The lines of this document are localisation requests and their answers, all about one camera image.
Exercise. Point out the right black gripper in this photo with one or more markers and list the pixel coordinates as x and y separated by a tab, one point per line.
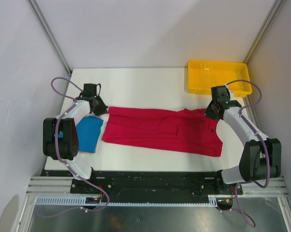
208	113

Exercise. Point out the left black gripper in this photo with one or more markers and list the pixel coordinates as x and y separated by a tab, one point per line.
103	109

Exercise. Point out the red polo shirt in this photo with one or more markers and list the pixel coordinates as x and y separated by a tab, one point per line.
187	131

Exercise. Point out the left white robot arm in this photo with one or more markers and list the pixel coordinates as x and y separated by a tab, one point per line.
60	139

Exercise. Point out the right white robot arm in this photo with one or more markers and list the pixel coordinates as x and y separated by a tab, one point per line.
261	156

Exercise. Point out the folded blue t shirt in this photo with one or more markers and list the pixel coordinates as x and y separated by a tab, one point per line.
88	131

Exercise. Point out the yellow plastic tray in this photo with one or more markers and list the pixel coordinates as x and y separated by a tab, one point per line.
205	74

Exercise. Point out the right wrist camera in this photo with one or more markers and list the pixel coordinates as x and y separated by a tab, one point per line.
220	94

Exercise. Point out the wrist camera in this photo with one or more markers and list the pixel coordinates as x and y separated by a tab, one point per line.
91	90
220	94

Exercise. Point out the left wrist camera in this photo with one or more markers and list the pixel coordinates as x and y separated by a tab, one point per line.
91	90

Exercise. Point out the grey slotted cable duct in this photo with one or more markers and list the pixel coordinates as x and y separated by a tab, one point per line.
202	201

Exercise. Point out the left aluminium frame post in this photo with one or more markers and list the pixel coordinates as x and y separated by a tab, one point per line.
49	34

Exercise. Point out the aluminium frame post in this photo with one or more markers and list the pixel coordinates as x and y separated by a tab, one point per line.
272	14
49	34

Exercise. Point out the right aluminium frame post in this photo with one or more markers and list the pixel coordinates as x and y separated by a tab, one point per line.
272	14

